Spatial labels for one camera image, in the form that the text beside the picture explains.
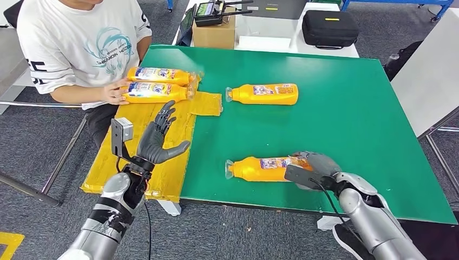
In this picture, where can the person's right hand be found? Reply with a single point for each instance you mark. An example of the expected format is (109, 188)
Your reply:
(113, 92)

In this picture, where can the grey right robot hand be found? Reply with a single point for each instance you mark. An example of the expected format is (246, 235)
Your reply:
(321, 163)

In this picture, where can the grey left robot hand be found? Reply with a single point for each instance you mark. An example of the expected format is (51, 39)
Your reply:
(152, 149)

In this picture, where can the orange detergent bottle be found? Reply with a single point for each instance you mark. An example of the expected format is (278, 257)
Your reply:
(251, 170)
(157, 74)
(157, 91)
(247, 97)

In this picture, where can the person's left forearm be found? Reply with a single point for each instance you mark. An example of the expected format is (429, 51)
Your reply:
(143, 48)

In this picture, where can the person's right forearm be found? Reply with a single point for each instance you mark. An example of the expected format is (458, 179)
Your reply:
(75, 95)

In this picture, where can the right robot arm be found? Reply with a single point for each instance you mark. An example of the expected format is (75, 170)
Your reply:
(373, 222)

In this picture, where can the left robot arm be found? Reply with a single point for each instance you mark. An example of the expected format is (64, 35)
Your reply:
(114, 204)

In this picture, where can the yellow taped cardboard board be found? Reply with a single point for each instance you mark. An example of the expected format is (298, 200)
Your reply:
(104, 176)

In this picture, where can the white table foot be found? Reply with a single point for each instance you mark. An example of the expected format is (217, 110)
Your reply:
(170, 209)
(326, 223)

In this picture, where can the person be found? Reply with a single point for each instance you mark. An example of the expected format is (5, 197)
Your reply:
(71, 43)
(441, 244)

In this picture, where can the black tablet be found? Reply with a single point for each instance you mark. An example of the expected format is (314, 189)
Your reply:
(186, 26)

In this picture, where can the grey folding table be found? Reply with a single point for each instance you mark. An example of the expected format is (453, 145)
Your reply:
(428, 71)
(10, 54)

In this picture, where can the brown cardboard box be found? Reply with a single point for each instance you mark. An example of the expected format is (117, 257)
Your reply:
(213, 36)

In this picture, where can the black remote controller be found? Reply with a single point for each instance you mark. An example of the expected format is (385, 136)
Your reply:
(208, 15)

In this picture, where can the black carrying case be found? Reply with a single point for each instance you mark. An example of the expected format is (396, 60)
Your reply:
(330, 31)

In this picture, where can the white flat box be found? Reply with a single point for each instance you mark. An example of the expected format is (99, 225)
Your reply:
(262, 43)

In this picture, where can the black backpack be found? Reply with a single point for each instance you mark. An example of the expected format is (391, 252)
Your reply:
(405, 57)

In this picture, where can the white table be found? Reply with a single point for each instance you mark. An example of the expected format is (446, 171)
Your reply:
(262, 28)

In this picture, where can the grey case with yellow sticker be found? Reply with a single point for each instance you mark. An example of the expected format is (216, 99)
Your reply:
(283, 10)

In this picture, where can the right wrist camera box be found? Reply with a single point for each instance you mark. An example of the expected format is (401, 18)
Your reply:
(301, 177)

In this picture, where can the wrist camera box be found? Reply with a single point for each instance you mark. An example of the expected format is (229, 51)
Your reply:
(123, 130)
(301, 177)

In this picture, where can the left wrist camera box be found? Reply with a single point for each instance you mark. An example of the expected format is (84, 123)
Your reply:
(123, 130)

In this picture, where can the blue metal post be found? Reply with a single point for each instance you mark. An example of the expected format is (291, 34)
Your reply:
(169, 3)

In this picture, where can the blue metal frame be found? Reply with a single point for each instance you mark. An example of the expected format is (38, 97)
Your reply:
(444, 8)

